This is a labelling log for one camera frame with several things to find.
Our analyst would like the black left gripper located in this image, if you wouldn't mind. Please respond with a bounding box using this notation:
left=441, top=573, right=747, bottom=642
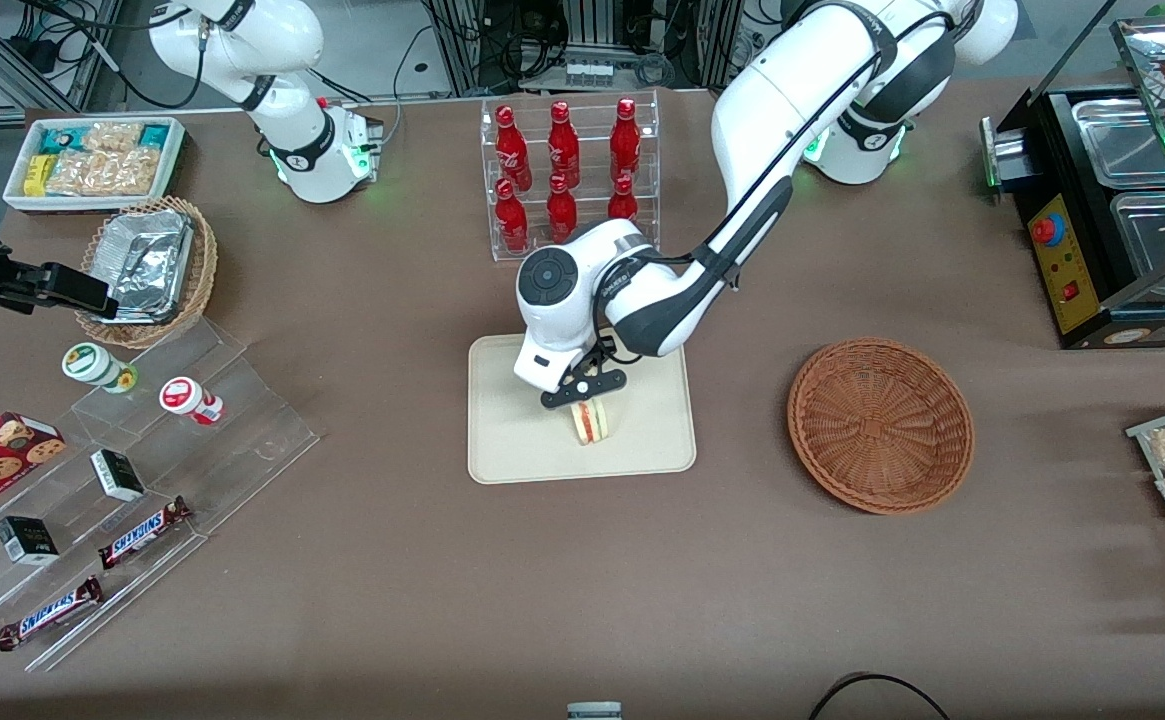
left=577, top=337, right=619, bottom=382

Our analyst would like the triangular sandwich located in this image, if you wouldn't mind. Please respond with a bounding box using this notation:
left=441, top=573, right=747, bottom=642
left=570, top=398, right=615, bottom=448

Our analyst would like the beige plastic tray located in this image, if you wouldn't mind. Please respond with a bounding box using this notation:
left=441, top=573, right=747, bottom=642
left=468, top=328, right=698, bottom=486

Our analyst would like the light wicker basket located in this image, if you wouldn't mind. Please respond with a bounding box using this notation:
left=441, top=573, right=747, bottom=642
left=75, top=195, right=219, bottom=349

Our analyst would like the brown wicker basket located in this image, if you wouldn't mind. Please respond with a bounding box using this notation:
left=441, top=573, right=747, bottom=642
left=787, top=337, right=975, bottom=516

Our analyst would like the green lid yogurt cup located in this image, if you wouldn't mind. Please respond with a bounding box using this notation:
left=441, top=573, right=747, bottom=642
left=62, top=342, right=139, bottom=394

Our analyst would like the aluminium foil container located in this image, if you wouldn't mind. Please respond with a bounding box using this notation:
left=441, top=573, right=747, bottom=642
left=90, top=208, right=195, bottom=324

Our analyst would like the clear cracker bag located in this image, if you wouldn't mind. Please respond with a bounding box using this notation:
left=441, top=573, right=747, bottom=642
left=47, top=148, right=164, bottom=198
left=82, top=121, right=144, bottom=153

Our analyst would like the red lid yogurt cup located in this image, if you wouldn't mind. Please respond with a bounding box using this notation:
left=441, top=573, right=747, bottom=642
left=159, top=376, right=225, bottom=426

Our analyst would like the white plastic bin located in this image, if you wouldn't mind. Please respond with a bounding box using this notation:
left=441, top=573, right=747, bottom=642
left=2, top=116, right=186, bottom=214

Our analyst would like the small black box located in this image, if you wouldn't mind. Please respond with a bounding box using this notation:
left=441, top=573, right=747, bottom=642
left=90, top=449, right=146, bottom=502
left=0, top=515, right=60, bottom=566

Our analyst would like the clear acrylic bottle rack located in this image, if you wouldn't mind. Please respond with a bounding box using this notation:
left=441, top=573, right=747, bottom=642
left=480, top=90, right=661, bottom=263

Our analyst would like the clear acrylic step shelf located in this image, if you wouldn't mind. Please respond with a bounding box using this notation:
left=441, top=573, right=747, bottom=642
left=0, top=318, right=321, bottom=673

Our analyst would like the snickers bar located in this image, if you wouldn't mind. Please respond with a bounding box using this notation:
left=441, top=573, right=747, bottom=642
left=0, top=575, right=104, bottom=653
left=98, top=496, right=193, bottom=571

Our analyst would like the black hot food display case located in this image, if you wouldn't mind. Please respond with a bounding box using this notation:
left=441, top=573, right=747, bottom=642
left=982, top=10, right=1165, bottom=351

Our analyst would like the black floor cable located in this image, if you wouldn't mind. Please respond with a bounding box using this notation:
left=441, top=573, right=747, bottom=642
left=807, top=672, right=953, bottom=720

